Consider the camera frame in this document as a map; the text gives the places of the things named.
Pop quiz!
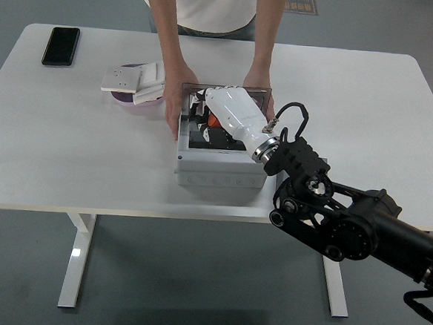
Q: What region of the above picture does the white table leg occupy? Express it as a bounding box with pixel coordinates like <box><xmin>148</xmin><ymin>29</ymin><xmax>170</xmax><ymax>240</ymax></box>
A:
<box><xmin>57</xmin><ymin>211</ymin><xmax>99</xmax><ymax>310</ymax></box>
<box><xmin>317</xmin><ymin>251</ymin><xmax>353</xmax><ymax>319</ymax></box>

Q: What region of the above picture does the white panel with grey edge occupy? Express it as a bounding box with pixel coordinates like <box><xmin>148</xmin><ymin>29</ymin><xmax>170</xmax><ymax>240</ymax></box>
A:
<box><xmin>132</xmin><ymin>83</ymin><xmax>166</xmax><ymax>108</ymax></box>

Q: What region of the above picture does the black smartphone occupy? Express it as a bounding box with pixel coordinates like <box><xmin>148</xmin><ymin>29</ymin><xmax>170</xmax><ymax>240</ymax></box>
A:
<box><xmin>41</xmin><ymin>24</ymin><xmax>81</xmax><ymax>68</ymax></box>

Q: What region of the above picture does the white socket panel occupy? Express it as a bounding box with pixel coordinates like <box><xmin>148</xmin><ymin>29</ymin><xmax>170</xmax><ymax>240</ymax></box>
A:
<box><xmin>99</xmin><ymin>65</ymin><xmax>144</xmax><ymax>95</ymax></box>

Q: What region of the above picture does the person's left hand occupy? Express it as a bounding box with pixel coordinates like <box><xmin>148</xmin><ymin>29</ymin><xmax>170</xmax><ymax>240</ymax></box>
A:
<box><xmin>239</xmin><ymin>69</ymin><xmax>280</xmax><ymax>122</ymax></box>

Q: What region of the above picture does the person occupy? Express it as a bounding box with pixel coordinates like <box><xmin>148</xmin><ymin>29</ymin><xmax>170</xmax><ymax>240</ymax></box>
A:
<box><xmin>136</xmin><ymin>0</ymin><xmax>259</xmax><ymax>42</ymax></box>

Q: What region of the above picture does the white switch panel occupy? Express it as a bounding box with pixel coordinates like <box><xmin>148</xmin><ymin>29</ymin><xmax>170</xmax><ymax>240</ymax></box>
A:
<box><xmin>138</xmin><ymin>59</ymin><xmax>168</xmax><ymax>90</ymax></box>

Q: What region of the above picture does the purple bowl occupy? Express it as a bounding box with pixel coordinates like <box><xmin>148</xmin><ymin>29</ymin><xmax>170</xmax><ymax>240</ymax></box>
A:
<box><xmin>110</xmin><ymin>62</ymin><xmax>168</xmax><ymax>110</ymax></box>

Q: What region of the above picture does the person's right hand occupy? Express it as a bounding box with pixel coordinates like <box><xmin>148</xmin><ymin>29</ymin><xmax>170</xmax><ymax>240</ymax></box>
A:
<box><xmin>159</xmin><ymin>62</ymin><xmax>201</xmax><ymax>142</ymax></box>

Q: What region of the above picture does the orange cylindrical battery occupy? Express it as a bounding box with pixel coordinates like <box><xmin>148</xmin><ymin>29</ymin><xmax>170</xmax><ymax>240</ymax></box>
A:
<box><xmin>206</xmin><ymin>111</ymin><xmax>223</xmax><ymax>128</ymax></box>

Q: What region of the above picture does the smoky transparent box lid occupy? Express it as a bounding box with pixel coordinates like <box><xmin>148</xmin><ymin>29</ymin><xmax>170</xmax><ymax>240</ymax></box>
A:
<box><xmin>179</xmin><ymin>81</ymin><xmax>274</xmax><ymax>119</ymax></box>

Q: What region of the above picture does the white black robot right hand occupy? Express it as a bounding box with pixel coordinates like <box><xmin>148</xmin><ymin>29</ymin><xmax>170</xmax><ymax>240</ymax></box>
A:
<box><xmin>185</xmin><ymin>82</ymin><xmax>284</xmax><ymax>159</ymax></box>

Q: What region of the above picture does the grey electrical enclosure box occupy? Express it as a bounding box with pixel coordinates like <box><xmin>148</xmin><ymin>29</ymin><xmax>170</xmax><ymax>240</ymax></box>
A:
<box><xmin>173</xmin><ymin>107</ymin><xmax>275</xmax><ymax>192</ymax></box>

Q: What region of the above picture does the dark floor sign yellow text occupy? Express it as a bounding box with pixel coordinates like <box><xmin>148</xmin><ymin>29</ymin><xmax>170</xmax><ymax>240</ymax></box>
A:
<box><xmin>282</xmin><ymin>0</ymin><xmax>320</xmax><ymax>17</ymax></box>

